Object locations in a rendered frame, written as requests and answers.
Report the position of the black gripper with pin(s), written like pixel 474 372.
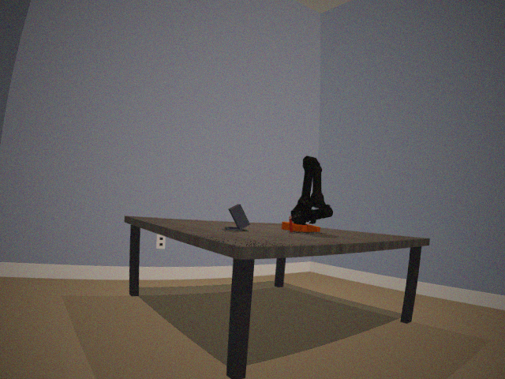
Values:
pixel 303 216

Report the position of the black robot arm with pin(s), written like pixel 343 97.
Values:
pixel 312 178

